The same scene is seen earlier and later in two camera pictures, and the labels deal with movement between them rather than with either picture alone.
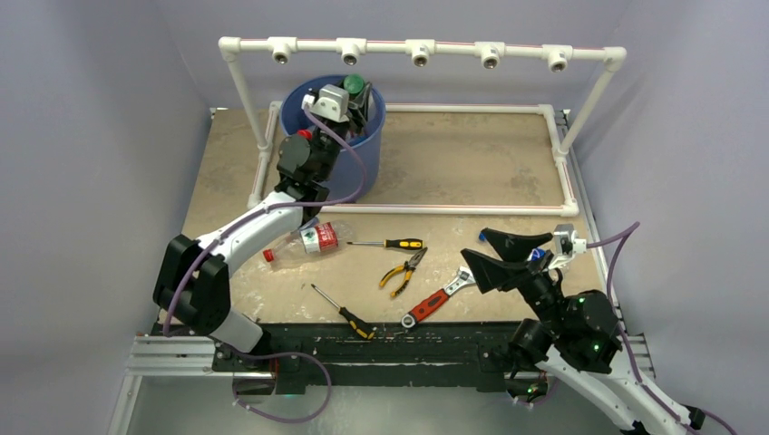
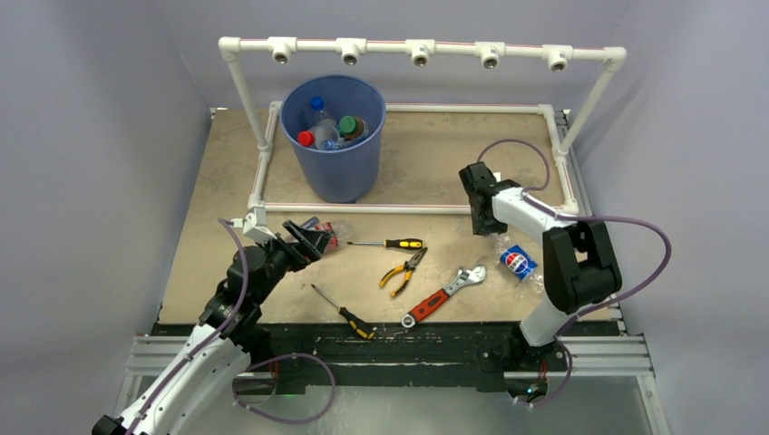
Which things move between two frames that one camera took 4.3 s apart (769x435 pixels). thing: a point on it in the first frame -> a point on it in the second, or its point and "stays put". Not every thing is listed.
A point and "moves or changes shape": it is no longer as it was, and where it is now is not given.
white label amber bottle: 354,83 moves or changes shape
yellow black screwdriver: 358,327 stays put
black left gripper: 362,110 -> 310,245
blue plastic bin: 355,171 stays put
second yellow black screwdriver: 395,244 stays put
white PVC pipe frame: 490,55 stays put
